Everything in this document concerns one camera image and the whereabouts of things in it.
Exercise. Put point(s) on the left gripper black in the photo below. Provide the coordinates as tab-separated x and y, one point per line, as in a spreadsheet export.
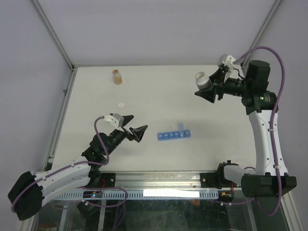
137	133

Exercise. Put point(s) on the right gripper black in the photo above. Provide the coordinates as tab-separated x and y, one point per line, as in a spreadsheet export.
218	78

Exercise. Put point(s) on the white pill bottle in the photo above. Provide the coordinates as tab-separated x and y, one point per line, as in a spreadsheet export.
203	81

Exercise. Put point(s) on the blue weekly pill organizer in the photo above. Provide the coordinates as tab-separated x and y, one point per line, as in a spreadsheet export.
180	133

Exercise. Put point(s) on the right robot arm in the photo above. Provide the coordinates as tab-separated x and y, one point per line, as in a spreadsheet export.
270	177

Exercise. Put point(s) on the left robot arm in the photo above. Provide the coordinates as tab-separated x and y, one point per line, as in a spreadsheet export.
32	191

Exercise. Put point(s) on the amber pill bottle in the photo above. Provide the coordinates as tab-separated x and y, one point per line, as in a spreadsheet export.
117	78

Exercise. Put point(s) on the small status circuit board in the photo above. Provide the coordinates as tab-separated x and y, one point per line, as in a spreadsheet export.
93	194

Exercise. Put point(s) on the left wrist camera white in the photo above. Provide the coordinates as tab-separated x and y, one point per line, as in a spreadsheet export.
116	120

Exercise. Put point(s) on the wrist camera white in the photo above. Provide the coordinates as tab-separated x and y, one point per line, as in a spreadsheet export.
116	120
226	62

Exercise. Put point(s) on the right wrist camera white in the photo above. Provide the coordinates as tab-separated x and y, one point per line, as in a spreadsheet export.
226	62

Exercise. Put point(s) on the aluminium mounting rail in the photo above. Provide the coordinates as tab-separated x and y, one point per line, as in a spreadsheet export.
180	180

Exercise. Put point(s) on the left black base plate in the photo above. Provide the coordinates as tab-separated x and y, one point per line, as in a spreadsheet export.
108	179

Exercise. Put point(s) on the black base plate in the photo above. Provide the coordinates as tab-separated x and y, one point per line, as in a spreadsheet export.
108	179
214	180

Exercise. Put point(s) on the slotted grey cable duct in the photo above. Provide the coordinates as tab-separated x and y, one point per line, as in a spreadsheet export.
147	194

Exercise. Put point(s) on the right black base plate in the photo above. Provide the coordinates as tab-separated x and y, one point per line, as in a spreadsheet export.
214	180

